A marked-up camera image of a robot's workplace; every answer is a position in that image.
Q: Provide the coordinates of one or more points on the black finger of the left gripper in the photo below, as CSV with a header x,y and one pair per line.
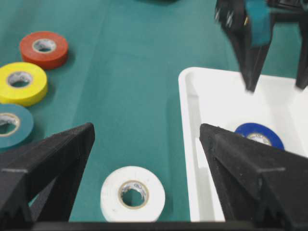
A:
x,y
302,71
248,26

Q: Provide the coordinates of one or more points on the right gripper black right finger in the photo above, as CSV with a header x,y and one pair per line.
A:
x,y
254,180

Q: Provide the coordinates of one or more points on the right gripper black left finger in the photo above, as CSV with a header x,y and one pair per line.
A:
x,y
39,181

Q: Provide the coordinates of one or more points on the blue tape roll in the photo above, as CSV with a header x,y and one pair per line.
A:
x,y
260,133

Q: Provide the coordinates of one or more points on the green tape roll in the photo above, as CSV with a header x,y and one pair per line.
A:
x,y
16,125

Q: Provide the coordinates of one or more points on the white tape roll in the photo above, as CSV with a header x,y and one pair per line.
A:
x,y
139,180

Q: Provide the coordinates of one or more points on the white plastic case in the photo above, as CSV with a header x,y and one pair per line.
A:
x,y
219,98

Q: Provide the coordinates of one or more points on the yellow tape roll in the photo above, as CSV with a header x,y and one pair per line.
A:
x,y
22,83

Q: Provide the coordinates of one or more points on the red tape roll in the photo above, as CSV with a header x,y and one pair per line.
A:
x,y
47,49

